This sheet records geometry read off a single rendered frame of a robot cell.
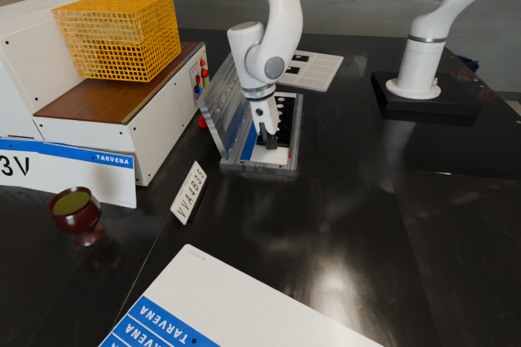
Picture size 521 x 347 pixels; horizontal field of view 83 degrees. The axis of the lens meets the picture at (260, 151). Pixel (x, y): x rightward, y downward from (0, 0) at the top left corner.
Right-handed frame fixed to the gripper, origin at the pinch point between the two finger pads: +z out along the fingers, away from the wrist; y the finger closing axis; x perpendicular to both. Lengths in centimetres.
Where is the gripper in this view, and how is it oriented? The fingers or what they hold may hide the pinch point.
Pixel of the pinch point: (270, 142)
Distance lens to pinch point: 82.5
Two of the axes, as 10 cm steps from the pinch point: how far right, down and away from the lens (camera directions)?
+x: -9.7, 0.7, 2.5
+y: 1.6, -6.1, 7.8
